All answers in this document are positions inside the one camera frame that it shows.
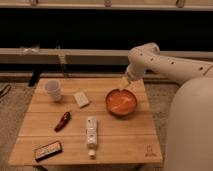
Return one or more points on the dark red chili pepper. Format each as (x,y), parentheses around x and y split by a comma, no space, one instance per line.
(63,121)

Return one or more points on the white square sponge block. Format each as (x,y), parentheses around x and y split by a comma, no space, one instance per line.
(81,99)

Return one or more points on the grey metal rail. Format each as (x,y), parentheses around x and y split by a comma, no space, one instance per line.
(86,56)

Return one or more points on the wooden table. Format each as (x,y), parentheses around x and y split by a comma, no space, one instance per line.
(131,139)

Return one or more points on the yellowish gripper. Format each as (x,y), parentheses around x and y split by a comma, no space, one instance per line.
(124,82)

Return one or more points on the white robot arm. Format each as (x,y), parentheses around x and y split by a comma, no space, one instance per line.
(188,142)

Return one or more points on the orange bowl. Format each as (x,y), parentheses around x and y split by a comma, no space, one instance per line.
(121,102)

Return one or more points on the black orange eraser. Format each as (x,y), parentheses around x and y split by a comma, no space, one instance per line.
(47,151)

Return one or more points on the white tube bottle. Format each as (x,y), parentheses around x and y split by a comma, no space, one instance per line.
(91,136)

